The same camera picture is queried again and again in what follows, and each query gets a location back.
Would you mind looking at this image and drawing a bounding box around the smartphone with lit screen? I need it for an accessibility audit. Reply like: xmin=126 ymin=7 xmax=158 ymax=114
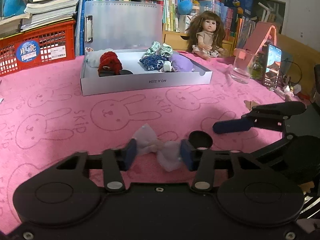
xmin=263 ymin=44 xmax=282 ymax=88

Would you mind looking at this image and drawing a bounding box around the brown cardboard piece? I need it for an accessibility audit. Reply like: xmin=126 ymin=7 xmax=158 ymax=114
xmin=244 ymin=100 xmax=260 ymax=111

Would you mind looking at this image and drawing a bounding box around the row of upright books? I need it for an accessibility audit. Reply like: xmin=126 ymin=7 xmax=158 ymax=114
xmin=163 ymin=0 xmax=256 ymax=49

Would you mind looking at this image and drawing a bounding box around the translucent clipboard folder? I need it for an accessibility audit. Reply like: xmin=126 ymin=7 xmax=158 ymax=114
xmin=84 ymin=1 xmax=163 ymax=52

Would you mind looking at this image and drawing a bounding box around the pink phone stand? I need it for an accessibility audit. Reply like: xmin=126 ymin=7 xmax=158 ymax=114
xmin=242 ymin=21 xmax=277 ymax=54

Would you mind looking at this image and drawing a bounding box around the pink bunny blanket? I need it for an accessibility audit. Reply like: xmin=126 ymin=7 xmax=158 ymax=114
xmin=0 ymin=51 xmax=304 ymax=234

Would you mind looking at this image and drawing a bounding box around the small white patterned bow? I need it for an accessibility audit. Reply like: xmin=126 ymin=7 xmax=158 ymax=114
xmin=159 ymin=61 xmax=175 ymax=73

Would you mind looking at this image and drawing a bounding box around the stack of books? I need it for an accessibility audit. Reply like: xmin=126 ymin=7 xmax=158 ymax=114
xmin=1 ymin=0 xmax=79 ymax=38

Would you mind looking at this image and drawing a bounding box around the white shallow cardboard box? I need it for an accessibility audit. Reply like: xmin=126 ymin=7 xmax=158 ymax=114
xmin=80 ymin=49 xmax=213 ymax=96

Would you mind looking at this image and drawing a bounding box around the clear glass mug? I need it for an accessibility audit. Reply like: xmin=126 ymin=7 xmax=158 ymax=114
xmin=230 ymin=48 xmax=263 ymax=84

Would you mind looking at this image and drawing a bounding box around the red fluffy hair tie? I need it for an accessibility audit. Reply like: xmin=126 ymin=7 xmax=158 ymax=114
xmin=97 ymin=51 xmax=124 ymax=77

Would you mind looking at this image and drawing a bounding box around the white fluffy hair tie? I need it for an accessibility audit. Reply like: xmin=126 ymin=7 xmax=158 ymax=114
xmin=86 ymin=48 xmax=115 ymax=68

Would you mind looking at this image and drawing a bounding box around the green striped scrunchie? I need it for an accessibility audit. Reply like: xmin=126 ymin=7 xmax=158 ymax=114
xmin=143 ymin=41 xmax=173 ymax=58

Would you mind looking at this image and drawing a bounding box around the red plastic crate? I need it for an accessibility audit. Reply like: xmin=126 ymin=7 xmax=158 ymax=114
xmin=1 ymin=20 xmax=75 ymax=77

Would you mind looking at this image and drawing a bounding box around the blue patterned scrunchie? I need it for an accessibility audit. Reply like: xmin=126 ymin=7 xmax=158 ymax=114
xmin=140 ymin=54 xmax=167 ymax=71

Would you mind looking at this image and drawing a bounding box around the brown-haired baby doll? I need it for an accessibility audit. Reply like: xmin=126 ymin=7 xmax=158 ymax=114
xmin=187 ymin=10 xmax=228 ymax=61

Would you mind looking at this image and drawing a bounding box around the wooden drawer organizer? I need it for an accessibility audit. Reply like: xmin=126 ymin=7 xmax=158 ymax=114
xmin=162 ymin=30 xmax=234 ymax=54

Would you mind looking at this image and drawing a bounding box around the purple fluffy hair tie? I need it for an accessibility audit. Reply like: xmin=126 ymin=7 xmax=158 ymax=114
xmin=168 ymin=52 xmax=196 ymax=73

